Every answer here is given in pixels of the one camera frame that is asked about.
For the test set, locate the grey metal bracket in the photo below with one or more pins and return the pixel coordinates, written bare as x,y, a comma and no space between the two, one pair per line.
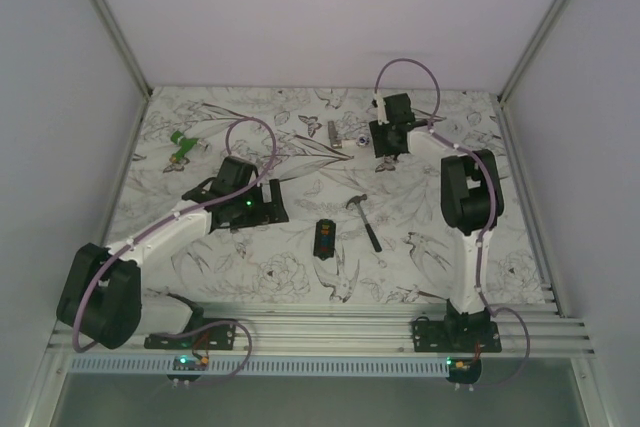
335,139

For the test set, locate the black handled hammer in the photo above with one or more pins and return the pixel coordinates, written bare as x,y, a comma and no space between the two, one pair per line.
355,203

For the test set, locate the white slotted cable duct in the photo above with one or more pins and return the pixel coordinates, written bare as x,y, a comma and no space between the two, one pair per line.
268,365

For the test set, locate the aluminium front rail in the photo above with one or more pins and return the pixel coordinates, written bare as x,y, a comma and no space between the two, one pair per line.
387,329

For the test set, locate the right small circuit board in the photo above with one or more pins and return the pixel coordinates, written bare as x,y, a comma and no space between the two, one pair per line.
464,371

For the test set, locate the green plastic connector part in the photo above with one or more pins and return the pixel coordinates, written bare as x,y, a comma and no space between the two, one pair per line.
184,146

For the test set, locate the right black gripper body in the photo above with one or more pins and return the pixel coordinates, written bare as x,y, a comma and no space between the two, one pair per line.
380,139

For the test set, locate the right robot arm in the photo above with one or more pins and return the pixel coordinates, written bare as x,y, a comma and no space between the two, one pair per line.
471,198

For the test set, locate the small circuit board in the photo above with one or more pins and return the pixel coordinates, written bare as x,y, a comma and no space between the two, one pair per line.
464,371
187,368

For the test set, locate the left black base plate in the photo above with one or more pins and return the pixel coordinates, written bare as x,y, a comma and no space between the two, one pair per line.
212,335

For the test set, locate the black fuse box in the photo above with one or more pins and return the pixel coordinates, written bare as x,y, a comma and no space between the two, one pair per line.
324,239

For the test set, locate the floral patterned table mat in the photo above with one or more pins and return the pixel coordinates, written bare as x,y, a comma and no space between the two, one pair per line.
275,264

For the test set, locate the left small circuit board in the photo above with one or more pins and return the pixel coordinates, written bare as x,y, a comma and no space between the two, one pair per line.
187,368

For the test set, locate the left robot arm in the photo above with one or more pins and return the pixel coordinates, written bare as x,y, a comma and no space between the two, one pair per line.
102,299

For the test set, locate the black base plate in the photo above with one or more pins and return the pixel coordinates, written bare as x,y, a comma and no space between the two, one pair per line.
433,336
212,335

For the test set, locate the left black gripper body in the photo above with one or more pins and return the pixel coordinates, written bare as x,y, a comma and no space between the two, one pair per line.
250,209

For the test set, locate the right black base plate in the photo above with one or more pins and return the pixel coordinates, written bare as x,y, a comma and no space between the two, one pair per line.
433,336

